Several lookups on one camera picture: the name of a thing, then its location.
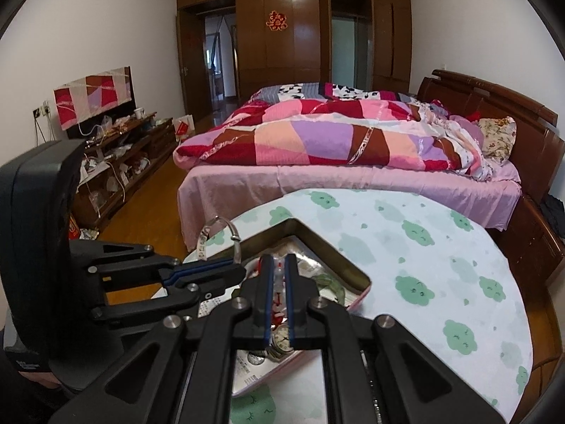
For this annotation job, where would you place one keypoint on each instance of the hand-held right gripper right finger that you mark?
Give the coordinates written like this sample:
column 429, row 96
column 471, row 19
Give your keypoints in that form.
column 290, row 291

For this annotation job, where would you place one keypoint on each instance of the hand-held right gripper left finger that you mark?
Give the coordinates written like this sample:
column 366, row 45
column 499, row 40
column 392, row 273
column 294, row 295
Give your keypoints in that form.
column 266, row 291

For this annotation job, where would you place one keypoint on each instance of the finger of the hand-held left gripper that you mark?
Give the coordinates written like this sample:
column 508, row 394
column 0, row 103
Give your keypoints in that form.
column 212, row 285
column 203, row 266

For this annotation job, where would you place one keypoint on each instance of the silver bangle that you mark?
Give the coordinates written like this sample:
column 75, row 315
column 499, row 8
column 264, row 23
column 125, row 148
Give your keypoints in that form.
column 237, row 236

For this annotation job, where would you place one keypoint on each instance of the green jade bangle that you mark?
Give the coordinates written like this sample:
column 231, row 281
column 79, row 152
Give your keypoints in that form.
column 335, row 289

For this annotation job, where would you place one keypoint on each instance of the metal wristwatch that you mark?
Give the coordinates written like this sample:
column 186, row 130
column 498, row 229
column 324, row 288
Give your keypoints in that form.
column 282, row 342

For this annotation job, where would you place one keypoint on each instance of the rectangular metal tin box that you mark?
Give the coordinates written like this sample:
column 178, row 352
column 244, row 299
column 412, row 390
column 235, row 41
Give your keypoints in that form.
column 309, row 239

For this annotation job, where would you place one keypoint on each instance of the red cardboard box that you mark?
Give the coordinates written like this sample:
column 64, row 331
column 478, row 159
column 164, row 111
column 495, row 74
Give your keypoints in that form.
column 74, row 227

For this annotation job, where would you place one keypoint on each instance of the pink bedsheet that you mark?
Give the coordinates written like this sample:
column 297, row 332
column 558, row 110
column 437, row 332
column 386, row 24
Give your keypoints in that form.
column 265, row 181

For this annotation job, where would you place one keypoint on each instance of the wooden television cabinet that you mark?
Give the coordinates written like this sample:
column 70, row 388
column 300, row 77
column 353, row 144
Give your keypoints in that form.
column 154, row 137

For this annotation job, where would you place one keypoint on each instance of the red and white shopping bag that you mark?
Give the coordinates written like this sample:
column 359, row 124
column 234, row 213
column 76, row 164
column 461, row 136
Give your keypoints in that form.
column 184, row 128

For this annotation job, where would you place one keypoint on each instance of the white plastic bag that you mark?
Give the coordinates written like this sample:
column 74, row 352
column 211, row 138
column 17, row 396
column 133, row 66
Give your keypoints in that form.
column 106, row 122

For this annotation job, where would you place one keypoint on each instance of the patchwork quilt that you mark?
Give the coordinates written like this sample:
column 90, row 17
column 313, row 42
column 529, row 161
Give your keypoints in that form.
column 331, row 141

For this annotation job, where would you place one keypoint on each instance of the white cup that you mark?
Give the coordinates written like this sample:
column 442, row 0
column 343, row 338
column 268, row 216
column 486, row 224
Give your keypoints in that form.
column 139, row 113

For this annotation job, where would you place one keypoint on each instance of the television with patchwork cover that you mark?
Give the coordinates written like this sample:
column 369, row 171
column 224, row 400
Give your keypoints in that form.
column 92, row 92

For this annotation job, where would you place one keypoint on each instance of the brown wooden wardrobe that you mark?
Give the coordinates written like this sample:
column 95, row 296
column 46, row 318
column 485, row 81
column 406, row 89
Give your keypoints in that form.
column 300, row 53

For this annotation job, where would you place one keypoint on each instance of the purple pillow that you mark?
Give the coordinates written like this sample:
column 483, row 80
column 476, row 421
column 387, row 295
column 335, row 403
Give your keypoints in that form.
column 463, row 126

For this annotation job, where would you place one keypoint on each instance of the wooden nightstand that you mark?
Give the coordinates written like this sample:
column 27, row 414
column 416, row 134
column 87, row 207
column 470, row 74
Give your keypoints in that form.
column 529, row 247

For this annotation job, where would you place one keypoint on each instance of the red cloth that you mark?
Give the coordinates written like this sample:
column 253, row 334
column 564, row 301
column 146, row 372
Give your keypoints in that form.
column 474, row 117

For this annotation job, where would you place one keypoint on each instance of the red paper decoration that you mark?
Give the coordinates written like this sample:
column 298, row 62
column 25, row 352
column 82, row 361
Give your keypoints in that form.
column 276, row 20

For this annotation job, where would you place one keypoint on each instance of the floral pillow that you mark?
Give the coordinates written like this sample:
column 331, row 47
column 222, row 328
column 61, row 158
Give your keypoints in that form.
column 499, row 139

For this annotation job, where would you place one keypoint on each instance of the dark garment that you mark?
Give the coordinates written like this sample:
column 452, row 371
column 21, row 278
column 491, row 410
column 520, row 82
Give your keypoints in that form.
column 554, row 212

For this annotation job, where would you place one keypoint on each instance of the wall power socket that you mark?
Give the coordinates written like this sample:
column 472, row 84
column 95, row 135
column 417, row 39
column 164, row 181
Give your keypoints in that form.
column 42, row 109

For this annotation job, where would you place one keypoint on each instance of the wooden bed frame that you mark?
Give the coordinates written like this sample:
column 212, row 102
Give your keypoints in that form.
column 507, row 97

